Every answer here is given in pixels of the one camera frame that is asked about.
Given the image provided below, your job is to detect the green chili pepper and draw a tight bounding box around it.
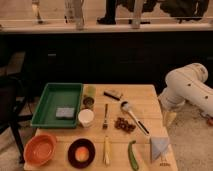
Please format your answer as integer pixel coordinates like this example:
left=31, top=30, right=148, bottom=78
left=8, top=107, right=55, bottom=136
left=128, top=140, right=139, bottom=171

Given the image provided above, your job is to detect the grey folded cloth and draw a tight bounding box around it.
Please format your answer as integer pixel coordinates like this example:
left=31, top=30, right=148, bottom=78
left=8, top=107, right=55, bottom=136
left=150, top=137, right=170, bottom=162

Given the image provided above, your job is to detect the yellow corn cob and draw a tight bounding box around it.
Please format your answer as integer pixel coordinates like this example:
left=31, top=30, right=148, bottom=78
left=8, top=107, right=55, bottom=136
left=103, top=136, right=110, bottom=166

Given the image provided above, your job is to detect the black office chair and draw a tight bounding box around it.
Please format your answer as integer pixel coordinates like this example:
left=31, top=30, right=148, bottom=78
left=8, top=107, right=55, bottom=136
left=0, top=51, right=34, bottom=164

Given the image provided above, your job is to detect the bunch of dark grapes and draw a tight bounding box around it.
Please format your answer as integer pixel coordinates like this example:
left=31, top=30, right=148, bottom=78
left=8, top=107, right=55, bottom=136
left=114, top=117, right=136, bottom=133

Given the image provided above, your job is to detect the green plastic tray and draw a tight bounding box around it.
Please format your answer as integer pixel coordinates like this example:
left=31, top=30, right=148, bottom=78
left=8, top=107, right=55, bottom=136
left=31, top=83, right=83, bottom=129

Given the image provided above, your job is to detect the orange red bowl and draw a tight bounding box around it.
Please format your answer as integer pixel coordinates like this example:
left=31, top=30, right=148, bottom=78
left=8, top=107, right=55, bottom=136
left=24, top=134, right=57, bottom=166

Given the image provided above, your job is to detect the white cup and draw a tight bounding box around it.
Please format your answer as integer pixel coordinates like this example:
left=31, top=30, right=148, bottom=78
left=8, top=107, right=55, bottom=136
left=78, top=109, right=94, bottom=128

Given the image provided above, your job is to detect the metal fork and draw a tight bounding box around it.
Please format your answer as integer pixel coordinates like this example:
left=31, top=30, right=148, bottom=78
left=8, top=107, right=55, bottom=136
left=102, top=104, right=108, bottom=129

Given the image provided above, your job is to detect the small black tan block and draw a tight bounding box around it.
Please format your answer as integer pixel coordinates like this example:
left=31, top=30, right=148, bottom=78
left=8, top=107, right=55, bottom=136
left=104, top=90, right=123, bottom=101

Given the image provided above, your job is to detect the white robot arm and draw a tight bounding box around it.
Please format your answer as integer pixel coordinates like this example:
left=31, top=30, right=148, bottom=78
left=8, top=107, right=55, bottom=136
left=158, top=63, right=213, bottom=117

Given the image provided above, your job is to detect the grey blue sponge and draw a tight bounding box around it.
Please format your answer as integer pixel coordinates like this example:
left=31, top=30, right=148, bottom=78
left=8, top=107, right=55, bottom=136
left=56, top=107, right=75, bottom=119

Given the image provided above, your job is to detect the orange fruit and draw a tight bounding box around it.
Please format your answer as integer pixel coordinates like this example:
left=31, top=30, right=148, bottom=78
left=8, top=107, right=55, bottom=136
left=75, top=147, right=89, bottom=162

